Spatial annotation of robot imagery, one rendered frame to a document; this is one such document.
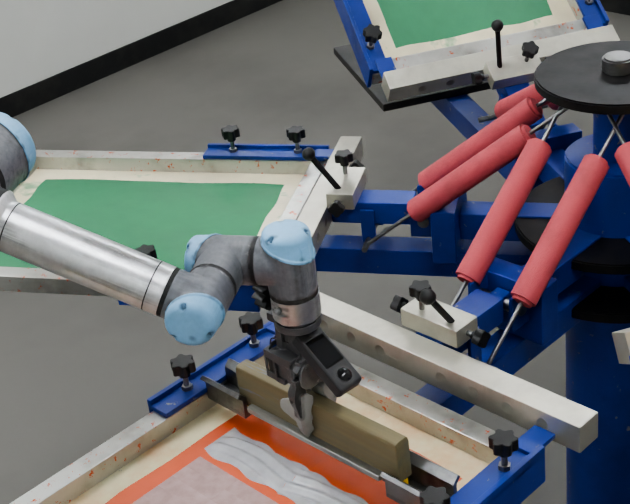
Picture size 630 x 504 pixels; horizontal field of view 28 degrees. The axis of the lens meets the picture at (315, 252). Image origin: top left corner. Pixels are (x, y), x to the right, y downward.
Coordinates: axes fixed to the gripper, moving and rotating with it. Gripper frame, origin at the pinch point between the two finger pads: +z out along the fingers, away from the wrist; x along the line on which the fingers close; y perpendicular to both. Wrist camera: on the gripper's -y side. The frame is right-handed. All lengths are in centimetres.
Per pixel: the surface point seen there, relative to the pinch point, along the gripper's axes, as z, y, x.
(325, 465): 6.7, -1.6, 1.3
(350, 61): 7, 114, -129
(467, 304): -2.0, 0.7, -38.7
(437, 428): 4.5, -11.8, -14.7
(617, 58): -33, -1, -83
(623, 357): -10.2, -35.7, -31.2
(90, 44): 85, 379, -217
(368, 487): 6.7, -10.7, 1.0
